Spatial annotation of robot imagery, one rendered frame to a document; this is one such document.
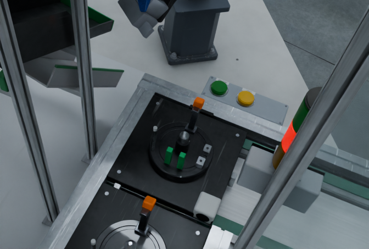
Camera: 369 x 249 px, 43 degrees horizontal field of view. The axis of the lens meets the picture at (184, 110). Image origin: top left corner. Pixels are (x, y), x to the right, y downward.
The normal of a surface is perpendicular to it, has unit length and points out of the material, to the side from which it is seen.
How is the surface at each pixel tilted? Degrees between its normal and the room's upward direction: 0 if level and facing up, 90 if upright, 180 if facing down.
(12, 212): 0
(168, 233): 0
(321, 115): 90
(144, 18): 90
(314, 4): 0
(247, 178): 90
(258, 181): 90
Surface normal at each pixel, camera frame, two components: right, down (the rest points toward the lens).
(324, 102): -0.37, 0.73
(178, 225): 0.11, -0.58
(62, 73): 0.84, 0.49
